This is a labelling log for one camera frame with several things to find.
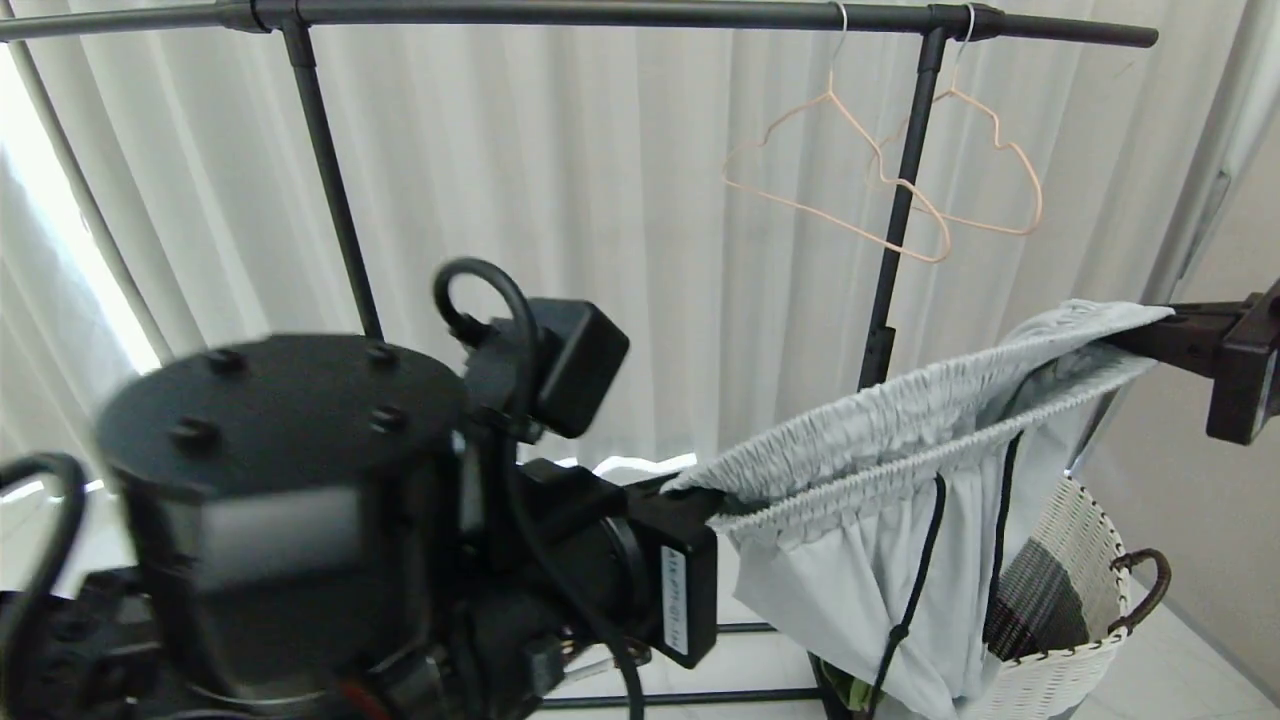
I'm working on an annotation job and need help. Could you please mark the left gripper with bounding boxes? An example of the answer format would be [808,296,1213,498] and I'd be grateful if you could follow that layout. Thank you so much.
[530,470,719,671]

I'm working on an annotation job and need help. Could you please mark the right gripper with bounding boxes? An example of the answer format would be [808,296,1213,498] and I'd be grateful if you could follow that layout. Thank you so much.
[1205,280,1280,446]

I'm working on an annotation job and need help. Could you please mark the pale grey shorts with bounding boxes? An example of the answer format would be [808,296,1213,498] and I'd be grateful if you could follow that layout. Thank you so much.
[660,298,1176,720]

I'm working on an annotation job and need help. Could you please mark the pink clothes hanger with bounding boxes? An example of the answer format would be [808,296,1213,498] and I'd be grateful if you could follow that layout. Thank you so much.
[865,8,1044,238]
[722,5,953,264]

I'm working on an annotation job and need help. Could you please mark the white laundry basket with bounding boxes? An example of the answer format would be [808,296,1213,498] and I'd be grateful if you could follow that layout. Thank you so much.
[965,472,1173,720]

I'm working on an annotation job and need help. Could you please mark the black clothes rack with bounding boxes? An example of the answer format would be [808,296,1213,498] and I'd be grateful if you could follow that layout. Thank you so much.
[0,0,1161,720]

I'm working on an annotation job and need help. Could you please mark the green garment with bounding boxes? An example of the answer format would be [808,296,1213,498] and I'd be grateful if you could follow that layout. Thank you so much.
[822,668,876,716]

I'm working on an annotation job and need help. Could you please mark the white curtain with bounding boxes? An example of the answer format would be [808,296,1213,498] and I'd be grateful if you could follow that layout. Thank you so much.
[0,150,131,491]
[0,0,1246,481]

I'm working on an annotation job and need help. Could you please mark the black cable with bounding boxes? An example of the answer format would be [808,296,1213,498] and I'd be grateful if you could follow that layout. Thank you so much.
[433,258,649,720]

